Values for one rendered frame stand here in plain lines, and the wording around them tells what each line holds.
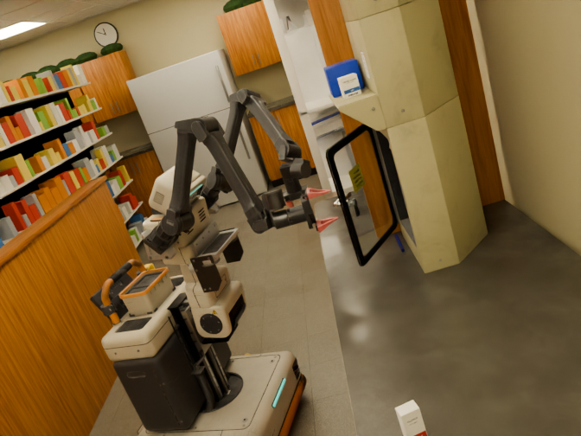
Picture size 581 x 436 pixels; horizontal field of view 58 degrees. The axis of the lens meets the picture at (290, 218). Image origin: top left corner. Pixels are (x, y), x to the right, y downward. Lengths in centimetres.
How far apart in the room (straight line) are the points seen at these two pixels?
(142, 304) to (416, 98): 149
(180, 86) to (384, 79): 512
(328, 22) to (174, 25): 540
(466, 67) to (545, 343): 100
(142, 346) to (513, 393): 155
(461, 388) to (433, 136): 70
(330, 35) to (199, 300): 118
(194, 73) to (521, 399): 569
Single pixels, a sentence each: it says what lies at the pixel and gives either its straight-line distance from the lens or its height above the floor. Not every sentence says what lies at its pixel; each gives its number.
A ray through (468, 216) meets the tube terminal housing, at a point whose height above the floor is 105.
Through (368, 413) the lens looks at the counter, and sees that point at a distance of 124.
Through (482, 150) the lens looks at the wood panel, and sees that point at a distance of 201.
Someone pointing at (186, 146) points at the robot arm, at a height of 149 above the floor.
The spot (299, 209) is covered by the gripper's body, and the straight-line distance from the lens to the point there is 171.
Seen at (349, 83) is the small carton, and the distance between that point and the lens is 159.
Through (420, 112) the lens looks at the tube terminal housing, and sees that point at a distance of 154.
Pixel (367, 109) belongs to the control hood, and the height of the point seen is 148.
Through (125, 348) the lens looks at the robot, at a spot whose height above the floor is 76.
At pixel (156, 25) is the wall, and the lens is 721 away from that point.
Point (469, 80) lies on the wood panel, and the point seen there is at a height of 140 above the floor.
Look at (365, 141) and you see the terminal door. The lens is 178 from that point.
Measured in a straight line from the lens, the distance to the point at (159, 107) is 657.
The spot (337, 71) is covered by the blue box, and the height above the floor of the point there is 158.
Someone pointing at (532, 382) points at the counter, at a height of 94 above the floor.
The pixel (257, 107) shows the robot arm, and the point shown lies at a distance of 219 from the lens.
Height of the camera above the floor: 174
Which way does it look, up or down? 19 degrees down
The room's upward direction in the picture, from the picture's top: 19 degrees counter-clockwise
